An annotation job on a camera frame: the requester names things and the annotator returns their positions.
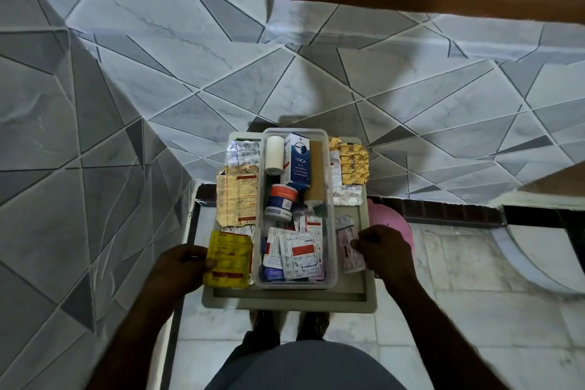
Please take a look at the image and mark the gold foil tablet strips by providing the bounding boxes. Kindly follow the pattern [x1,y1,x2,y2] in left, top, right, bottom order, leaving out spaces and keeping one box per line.
[328,137,370,186]

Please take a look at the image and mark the dark shoe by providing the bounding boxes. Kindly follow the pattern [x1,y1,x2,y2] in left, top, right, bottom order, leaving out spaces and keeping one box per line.
[250,310,280,340]
[297,311,330,340]

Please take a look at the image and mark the white blue medicine box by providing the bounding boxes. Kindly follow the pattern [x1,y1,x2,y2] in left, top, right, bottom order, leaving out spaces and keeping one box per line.
[282,132,313,192]

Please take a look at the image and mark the clear plastic first aid box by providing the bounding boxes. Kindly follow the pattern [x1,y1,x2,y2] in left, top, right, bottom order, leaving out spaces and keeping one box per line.
[252,128,339,290]

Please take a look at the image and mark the grey shorts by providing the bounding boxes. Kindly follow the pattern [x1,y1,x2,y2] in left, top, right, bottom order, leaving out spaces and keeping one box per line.
[205,330,408,390]

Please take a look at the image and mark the person's right hand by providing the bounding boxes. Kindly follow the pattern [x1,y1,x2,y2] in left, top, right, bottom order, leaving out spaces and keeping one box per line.
[349,225,419,290]

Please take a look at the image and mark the beige bandage roll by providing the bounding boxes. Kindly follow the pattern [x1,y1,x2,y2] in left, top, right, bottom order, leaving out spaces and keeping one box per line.
[303,140,326,208]

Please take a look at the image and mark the beige tablet strip pack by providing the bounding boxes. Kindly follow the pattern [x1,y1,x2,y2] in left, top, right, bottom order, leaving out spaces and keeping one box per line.
[215,165,259,227]

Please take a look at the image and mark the person's left forearm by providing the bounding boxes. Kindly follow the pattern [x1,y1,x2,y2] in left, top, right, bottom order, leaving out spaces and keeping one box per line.
[84,289,183,390]

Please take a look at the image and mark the person's left hand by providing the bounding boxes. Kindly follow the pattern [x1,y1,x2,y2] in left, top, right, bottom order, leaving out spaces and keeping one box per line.
[146,243,218,308]

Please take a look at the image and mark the yellow sachet pack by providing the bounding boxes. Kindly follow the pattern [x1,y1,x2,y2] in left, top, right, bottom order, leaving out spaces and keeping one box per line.
[203,230,254,290]

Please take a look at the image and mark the pink lidded trash bin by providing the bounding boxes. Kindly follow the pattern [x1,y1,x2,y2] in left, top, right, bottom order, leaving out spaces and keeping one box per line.
[367,199,416,258]

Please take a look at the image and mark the person's right forearm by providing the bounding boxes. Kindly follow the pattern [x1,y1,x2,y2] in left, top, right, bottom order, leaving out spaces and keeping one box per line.
[383,275,499,390]

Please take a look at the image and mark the white red-blue label medicine bottle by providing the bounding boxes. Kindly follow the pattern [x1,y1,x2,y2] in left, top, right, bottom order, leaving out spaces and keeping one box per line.
[264,183,299,221]

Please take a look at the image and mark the white plastic drawer cabinet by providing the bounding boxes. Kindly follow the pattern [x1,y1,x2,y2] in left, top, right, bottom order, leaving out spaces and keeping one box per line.
[202,131,379,313]

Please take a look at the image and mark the white bandage roll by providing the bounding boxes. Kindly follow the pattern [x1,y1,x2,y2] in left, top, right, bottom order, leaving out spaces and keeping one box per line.
[264,135,286,176]

